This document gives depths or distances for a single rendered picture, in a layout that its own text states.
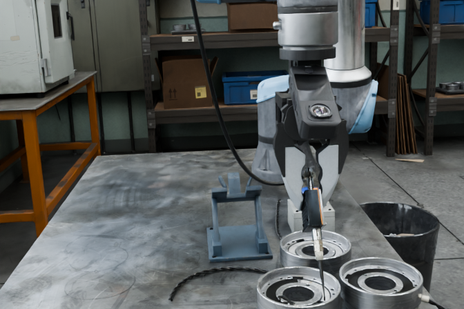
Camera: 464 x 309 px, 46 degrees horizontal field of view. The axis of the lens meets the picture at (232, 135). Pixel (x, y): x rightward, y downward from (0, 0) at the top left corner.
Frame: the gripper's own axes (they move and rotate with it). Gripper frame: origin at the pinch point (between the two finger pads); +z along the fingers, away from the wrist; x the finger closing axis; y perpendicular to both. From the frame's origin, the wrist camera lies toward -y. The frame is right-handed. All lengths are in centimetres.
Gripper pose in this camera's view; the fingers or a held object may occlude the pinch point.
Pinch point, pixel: (311, 202)
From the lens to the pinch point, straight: 73.6
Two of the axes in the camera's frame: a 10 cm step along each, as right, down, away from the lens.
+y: -0.7, -2.3, 9.7
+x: -10.0, 0.5, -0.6
